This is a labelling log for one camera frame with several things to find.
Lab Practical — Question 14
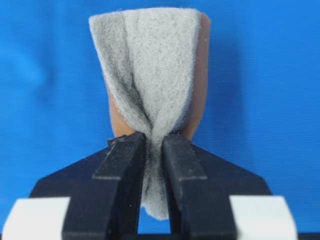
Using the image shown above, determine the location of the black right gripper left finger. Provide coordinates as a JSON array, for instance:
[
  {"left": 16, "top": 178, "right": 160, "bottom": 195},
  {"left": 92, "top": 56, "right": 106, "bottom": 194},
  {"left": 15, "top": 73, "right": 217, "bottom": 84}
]
[{"left": 0, "top": 131, "right": 147, "bottom": 240}]

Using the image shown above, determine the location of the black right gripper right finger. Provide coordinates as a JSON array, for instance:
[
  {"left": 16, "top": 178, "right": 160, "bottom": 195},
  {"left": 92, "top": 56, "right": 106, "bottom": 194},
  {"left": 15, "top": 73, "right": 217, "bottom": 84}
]
[{"left": 162, "top": 134, "right": 301, "bottom": 240}]

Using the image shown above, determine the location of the grey and tan sponge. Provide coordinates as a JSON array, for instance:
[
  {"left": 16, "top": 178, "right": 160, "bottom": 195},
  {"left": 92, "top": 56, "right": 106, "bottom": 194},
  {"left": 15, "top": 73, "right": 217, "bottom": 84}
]
[{"left": 89, "top": 7, "right": 204, "bottom": 220}]

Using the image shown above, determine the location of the blue table cloth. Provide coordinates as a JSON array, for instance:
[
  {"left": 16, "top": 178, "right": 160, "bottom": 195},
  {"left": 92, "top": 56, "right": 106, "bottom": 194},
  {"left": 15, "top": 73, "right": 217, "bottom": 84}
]
[{"left": 0, "top": 0, "right": 320, "bottom": 232}]

